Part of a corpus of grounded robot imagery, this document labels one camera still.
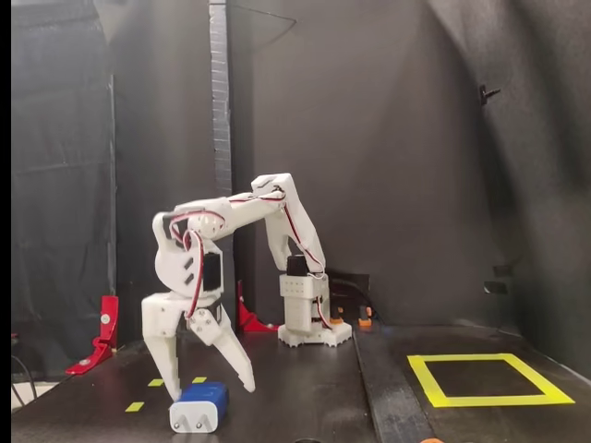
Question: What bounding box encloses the black flat table strip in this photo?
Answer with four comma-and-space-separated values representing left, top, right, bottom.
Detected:
353, 322, 435, 443

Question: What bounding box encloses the red metal bracket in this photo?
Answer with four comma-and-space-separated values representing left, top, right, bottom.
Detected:
64, 293, 120, 376

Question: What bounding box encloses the blue white charger block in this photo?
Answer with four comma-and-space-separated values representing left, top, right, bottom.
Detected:
168, 380, 231, 434

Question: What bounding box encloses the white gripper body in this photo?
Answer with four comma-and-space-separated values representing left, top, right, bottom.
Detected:
140, 290, 227, 343

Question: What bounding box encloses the yellow tape square outline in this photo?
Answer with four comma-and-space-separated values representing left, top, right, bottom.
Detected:
405, 353, 576, 408

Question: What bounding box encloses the small black curtain clip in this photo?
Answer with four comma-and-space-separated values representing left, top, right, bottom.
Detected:
477, 83, 502, 106

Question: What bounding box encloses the black control box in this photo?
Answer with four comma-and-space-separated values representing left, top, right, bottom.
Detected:
330, 271, 371, 319

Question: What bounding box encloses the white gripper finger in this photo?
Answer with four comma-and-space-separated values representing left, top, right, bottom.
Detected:
144, 338, 184, 403
186, 306, 257, 394

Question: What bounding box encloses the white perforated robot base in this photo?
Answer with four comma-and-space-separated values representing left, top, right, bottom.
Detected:
276, 322, 353, 348

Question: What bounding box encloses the red metal screw clamp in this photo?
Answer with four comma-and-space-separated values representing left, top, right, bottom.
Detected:
235, 279, 281, 333

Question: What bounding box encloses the tall black taped post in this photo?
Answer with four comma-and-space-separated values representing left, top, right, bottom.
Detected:
208, 0, 237, 334

